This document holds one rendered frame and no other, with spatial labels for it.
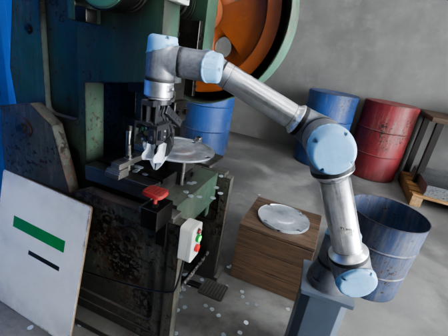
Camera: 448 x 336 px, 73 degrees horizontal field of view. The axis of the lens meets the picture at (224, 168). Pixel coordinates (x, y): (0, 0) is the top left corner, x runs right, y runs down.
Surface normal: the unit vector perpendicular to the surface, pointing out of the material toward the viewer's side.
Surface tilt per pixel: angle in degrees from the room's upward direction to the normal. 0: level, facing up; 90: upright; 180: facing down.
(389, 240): 92
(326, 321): 90
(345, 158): 83
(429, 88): 90
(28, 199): 78
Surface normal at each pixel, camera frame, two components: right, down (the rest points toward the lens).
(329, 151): -0.12, 0.24
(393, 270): 0.06, 0.41
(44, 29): 0.81, 0.33
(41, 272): -0.38, 0.08
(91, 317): 0.14, -0.92
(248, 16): -0.37, 0.29
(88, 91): 0.92, 0.26
